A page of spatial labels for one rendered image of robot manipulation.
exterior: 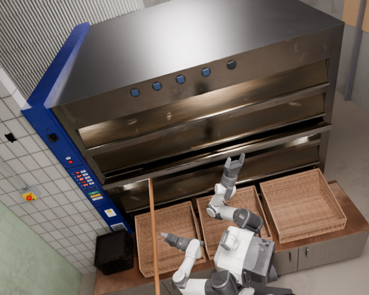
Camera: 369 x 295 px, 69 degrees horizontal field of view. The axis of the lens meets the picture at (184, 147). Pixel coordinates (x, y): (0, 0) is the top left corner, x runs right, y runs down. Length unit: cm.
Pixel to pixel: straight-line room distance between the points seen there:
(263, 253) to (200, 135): 96
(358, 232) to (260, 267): 131
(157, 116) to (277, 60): 89
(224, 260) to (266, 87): 116
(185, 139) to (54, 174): 108
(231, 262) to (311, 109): 129
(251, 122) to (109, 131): 106
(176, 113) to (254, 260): 106
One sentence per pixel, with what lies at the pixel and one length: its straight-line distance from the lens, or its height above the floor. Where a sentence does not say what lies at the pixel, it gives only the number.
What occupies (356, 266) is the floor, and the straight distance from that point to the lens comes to 322.
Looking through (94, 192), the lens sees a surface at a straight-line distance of 242.
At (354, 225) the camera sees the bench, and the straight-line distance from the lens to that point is 274.
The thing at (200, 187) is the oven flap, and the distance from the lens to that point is 246.
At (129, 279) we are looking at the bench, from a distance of 268.
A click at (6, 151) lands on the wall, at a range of 232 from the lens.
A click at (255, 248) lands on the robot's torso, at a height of 139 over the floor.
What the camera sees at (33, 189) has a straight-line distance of 248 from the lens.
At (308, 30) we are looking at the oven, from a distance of 200.
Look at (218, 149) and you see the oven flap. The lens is 214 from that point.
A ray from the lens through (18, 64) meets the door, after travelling 576.
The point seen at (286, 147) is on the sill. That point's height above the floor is 118.
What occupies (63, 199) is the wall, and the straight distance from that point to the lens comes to 258.
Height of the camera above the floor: 283
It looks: 40 degrees down
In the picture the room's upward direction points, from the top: 18 degrees counter-clockwise
